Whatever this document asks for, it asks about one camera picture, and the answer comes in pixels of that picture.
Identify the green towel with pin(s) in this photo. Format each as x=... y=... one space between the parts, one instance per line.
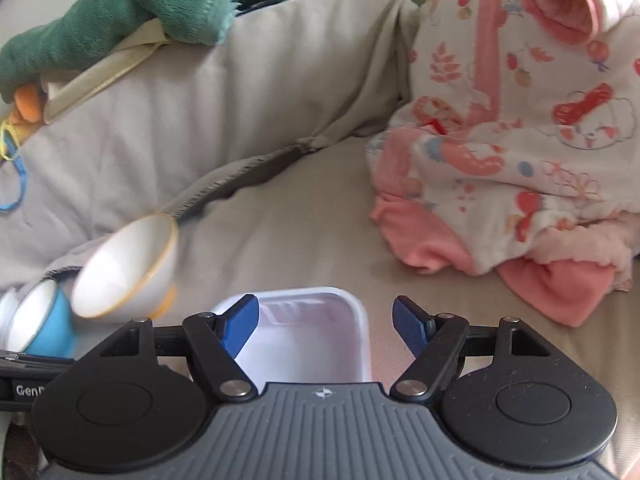
x=90 y=29

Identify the beige sofa cover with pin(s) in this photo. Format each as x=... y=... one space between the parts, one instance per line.
x=258 y=149

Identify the yellow rubber band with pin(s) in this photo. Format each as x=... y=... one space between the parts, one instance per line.
x=10 y=143

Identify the pink floral blanket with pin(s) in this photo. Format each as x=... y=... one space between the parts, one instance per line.
x=518 y=151

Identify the blue rubber band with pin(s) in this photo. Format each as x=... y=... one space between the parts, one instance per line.
x=18 y=179

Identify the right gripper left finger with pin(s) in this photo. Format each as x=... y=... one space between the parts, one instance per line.
x=214 y=341

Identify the white plastic tub orange label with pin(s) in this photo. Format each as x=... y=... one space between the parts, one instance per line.
x=8 y=305

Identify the white foam tray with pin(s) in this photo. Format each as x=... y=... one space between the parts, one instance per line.
x=314 y=334

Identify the white bowl gold rim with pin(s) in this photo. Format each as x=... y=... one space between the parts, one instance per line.
x=131 y=275

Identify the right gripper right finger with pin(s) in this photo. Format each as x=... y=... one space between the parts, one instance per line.
x=436 y=343

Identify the orange plush toy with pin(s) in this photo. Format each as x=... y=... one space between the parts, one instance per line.
x=27 y=105

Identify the blue enamel bowl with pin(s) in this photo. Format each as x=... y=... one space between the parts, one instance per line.
x=42 y=325

